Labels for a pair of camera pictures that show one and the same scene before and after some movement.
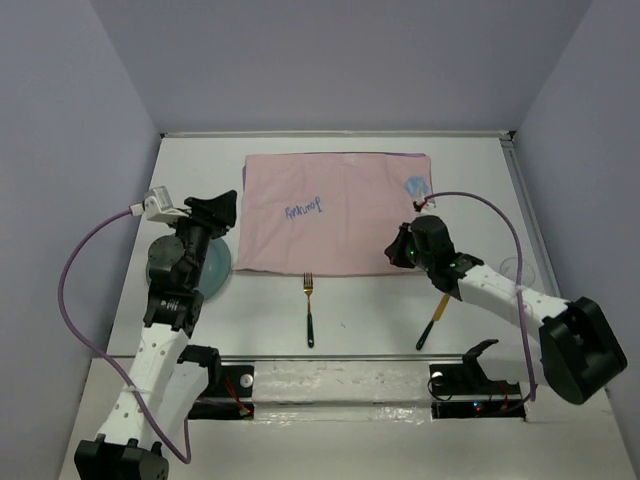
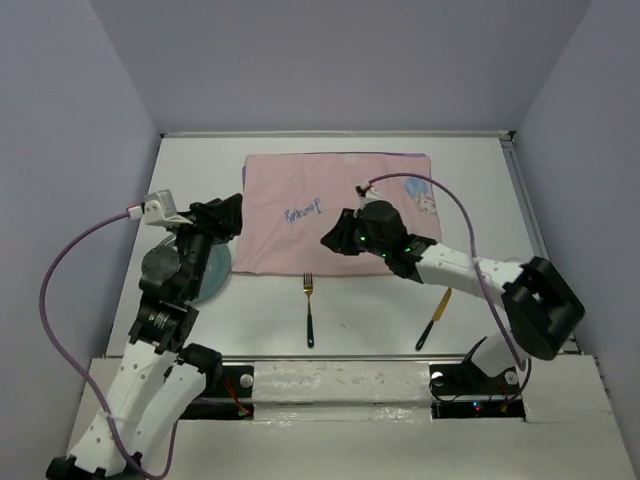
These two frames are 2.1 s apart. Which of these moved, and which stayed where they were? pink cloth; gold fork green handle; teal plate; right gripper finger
Moved: right gripper finger
Stayed: gold fork green handle; pink cloth; teal plate
